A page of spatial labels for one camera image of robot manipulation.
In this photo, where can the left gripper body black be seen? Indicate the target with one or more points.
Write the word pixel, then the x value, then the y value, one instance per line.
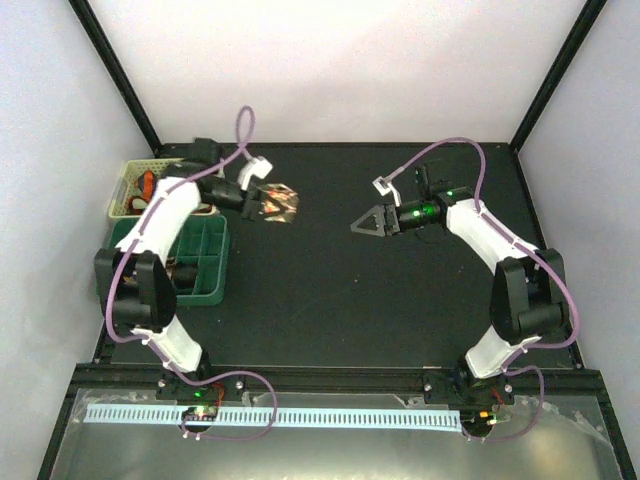
pixel 247 211

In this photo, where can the black rolled tie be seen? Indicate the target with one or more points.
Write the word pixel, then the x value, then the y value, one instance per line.
pixel 183 278

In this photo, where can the left black frame post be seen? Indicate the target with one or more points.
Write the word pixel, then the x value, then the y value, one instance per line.
pixel 109 58

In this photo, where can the green divided organizer tray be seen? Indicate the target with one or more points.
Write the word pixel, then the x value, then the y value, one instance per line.
pixel 200 260

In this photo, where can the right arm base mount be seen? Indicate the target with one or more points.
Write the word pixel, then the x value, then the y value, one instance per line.
pixel 450 387

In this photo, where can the black aluminium front rail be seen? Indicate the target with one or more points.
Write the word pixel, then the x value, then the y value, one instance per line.
pixel 329 380

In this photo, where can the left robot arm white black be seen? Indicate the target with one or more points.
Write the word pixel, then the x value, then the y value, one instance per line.
pixel 177 196

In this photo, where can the orange navy striped tie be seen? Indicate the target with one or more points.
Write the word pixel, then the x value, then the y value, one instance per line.
pixel 146 186

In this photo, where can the white slotted cable duct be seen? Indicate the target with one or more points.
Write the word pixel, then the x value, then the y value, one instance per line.
pixel 281 417

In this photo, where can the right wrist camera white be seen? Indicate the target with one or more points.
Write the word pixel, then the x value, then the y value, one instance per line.
pixel 385 187

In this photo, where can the right black frame post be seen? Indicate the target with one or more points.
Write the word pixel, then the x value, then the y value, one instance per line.
pixel 571 45

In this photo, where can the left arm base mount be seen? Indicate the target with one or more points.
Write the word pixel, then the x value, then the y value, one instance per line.
pixel 231 384

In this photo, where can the cream perforated basket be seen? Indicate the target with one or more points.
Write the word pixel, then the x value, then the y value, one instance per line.
pixel 125 187

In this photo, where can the black frame post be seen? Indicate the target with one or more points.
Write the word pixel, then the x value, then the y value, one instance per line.
pixel 571 45
pixel 109 58

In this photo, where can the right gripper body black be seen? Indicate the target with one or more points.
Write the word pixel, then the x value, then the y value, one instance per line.
pixel 416 220

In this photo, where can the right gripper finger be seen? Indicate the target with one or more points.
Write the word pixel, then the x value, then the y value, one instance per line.
pixel 368 227
pixel 377 213

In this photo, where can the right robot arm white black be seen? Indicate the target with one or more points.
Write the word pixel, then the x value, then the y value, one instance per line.
pixel 526 300

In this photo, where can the floral patterned tie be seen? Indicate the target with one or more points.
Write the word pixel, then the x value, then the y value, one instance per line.
pixel 277 203

